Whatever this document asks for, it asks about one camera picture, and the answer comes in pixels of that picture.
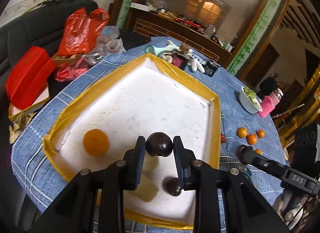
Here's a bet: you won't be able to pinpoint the orange tangerine on table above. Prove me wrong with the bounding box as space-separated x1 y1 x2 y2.
236 127 248 138
246 134 258 145
257 130 265 138
254 149 263 155

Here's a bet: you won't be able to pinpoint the black small box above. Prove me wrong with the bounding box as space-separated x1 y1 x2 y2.
203 60 220 77

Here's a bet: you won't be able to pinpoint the red plastic bag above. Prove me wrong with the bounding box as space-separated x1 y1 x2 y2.
57 7 110 56

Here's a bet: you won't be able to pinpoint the white gloves pile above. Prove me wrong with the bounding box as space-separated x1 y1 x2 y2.
157 40 205 74

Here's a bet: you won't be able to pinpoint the white gloved right hand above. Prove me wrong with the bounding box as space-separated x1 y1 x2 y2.
272 189 318 232

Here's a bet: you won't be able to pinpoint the pink sleeved bottle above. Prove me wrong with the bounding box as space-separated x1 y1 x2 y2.
259 88 283 118

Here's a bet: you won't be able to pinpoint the red gift box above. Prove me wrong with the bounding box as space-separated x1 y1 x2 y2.
6 46 55 109

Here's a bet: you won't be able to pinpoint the black leather sofa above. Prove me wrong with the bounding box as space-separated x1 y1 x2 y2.
1 0 98 226

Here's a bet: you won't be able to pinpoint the white foam tray yellow tape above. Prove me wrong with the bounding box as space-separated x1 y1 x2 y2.
42 53 222 231

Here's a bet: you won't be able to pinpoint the clear plastic bag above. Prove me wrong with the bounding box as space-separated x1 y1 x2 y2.
83 25 126 67

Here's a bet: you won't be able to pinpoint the white yam piece in tray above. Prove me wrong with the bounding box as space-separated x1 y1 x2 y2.
130 174 159 203

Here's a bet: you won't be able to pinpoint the small dark bottle cork cap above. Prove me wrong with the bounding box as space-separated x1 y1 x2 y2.
172 43 193 70

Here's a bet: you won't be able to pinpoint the green vegetables in bowl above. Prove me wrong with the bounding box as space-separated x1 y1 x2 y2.
244 87 260 109

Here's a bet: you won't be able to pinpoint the white cylindrical yam piece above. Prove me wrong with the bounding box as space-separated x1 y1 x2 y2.
142 154 159 173

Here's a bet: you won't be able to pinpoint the red jujube date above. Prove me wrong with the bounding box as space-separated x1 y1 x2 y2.
220 134 226 144

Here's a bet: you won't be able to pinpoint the wooden sideboard cabinet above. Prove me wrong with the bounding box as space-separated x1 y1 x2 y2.
125 8 232 68

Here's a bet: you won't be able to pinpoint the orange tangerine in tray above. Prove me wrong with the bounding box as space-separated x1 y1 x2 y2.
82 129 110 157

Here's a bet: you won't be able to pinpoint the blue plaid tablecloth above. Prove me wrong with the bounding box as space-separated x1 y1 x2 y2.
11 45 285 212

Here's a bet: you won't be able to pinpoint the white bowl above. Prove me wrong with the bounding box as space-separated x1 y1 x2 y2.
239 87 262 114

